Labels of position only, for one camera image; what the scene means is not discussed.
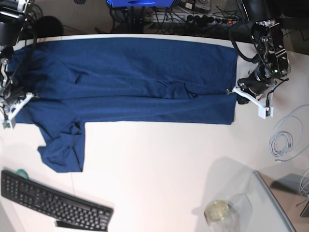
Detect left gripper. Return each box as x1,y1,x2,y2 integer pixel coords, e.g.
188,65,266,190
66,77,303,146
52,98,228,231
227,72,276,118

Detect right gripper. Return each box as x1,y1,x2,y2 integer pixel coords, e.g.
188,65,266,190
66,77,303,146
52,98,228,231
0,84,39,129

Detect blue long-sleeve t-shirt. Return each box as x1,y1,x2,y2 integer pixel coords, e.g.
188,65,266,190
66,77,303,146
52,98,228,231
15,38,237,173

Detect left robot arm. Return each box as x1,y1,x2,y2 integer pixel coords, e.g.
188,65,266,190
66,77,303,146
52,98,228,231
228,0,290,119

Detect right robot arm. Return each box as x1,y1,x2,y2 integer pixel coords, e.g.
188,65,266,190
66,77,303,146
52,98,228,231
0,0,37,129

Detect green tape roll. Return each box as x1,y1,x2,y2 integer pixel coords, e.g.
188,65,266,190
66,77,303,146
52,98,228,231
15,169,29,180

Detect black computer keyboard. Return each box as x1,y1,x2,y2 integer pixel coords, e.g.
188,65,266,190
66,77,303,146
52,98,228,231
0,170,113,232

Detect clear glass jar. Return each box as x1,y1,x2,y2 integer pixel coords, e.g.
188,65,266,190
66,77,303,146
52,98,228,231
204,194,253,232

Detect white power strip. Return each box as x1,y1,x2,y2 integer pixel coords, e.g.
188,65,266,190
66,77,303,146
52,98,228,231
145,11,239,27

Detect blue box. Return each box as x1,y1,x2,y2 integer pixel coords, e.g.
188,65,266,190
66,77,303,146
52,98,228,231
107,0,180,7

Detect coiled white cable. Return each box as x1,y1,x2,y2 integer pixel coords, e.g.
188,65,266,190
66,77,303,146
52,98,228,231
268,104,309,163

